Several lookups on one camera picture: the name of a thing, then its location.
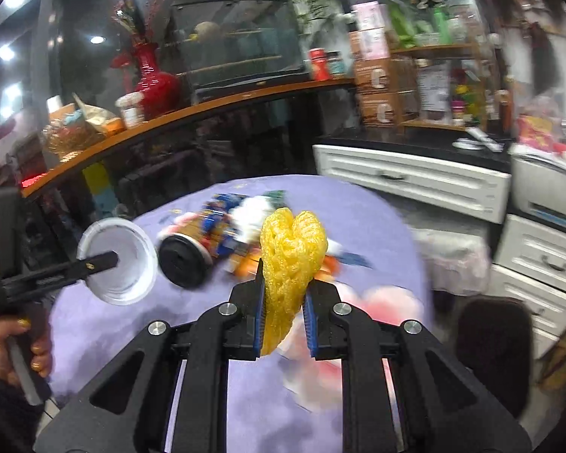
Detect red patterned bag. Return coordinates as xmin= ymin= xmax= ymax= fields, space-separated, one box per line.
xmin=518 ymin=113 xmax=566 ymax=154

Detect white printer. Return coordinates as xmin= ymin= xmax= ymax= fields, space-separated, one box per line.
xmin=509 ymin=144 xmax=566 ymax=234

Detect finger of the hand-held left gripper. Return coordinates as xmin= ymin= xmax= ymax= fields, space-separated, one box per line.
xmin=2 ymin=251 xmax=120 ymax=304

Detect pink printed box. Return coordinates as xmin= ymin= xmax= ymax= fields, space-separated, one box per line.
xmin=353 ymin=2 xmax=390 ymax=31

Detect wooden shelf rack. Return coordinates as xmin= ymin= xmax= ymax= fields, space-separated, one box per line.
xmin=389 ymin=42 xmax=496 ymax=130

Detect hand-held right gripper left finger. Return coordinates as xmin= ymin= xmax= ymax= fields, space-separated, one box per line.
xmin=33 ymin=257 xmax=266 ymax=453

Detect person's left hand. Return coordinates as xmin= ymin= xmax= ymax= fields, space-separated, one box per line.
xmin=0 ymin=318 xmax=54 ymax=386

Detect gold gift basket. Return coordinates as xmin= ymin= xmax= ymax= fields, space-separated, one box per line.
xmin=42 ymin=101 xmax=126 ymax=157

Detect white remote control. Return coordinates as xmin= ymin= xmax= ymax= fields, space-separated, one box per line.
xmin=467 ymin=127 xmax=509 ymax=152

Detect printed paper sign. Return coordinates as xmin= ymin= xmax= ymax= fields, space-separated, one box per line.
xmin=417 ymin=63 xmax=450 ymax=113

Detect person's left forearm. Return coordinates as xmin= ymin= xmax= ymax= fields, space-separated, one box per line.
xmin=0 ymin=368 xmax=43 ymax=453

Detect glass display case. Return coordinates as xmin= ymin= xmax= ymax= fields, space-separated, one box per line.
xmin=163 ymin=0 xmax=312 ymax=92

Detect orange peel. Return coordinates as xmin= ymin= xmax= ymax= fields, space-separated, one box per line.
xmin=233 ymin=250 xmax=265 ymax=277

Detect white crumpled tissue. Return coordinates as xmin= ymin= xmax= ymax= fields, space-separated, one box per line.
xmin=231 ymin=196 xmax=274 ymax=241

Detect curved wooden counter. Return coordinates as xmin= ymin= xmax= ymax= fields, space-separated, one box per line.
xmin=21 ymin=78 xmax=359 ymax=199

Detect green bottle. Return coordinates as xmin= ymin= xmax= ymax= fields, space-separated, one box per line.
xmin=431 ymin=7 xmax=454 ymax=45

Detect purple floral tablecloth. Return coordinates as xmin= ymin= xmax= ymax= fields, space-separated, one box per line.
xmin=49 ymin=174 xmax=435 ymax=453

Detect brown cardboard box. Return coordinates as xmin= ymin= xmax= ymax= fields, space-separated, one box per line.
xmin=358 ymin=92 xmax=420 ymax=127
xmin=355 ymin=59 xmax=418 ymax=94

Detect dark jar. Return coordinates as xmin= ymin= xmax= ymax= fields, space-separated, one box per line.
xmin=328 ymin=51 xmax=347 ymax=79

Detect red can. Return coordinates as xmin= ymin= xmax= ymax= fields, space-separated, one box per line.
xmin=309 ymin=48 xmax=332 ymax=81

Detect white lidded jar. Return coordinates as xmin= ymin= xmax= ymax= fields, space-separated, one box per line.
xmin=116 ymin=92 xmax=145 ymax=129

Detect blue snack wrapper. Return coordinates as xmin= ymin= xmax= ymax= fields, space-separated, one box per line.
xmin=203 ymin=193 xmax=241 ymax=258

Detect yellow artificial flowers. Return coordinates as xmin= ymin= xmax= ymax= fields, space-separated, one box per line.
xmin=453 ymin=82 xmax=477 ymax=121

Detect brown box with pink label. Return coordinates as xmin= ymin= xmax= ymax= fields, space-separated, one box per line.
xmin=349 ymin=28 xmax=390 ymax=60

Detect red vase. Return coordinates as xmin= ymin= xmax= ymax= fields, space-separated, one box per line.
xmin=111 ymin=42 xmax=180 ymax=121

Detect white wide drawer cabinet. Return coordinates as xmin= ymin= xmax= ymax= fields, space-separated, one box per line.
xmin=312 ymin=144 xmax=512 ymax=225

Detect dark brown trash bin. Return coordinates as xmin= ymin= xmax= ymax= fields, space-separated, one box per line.
xmin=455 ymin=298 xmax=535 ymax=418

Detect snack can with black lid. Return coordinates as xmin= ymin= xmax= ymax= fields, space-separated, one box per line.
xmin=158 ymin=212 xmax=218 ymax=290

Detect yellow foam fruit net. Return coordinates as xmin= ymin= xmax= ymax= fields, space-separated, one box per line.
xmin=259 ymin=208 xmax=328 ymax=357

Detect translucent plastic bag bin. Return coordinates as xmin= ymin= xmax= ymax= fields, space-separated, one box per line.
xmin=411 ymin=227 xmax=492 ymax=296

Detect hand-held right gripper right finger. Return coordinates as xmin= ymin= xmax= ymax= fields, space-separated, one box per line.
xmin=302 ymin=278 xmax=534 ymax=453

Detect green pouch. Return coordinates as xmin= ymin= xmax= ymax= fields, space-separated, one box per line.
xmin=389 ymin=2 xmax=416 ymax=48

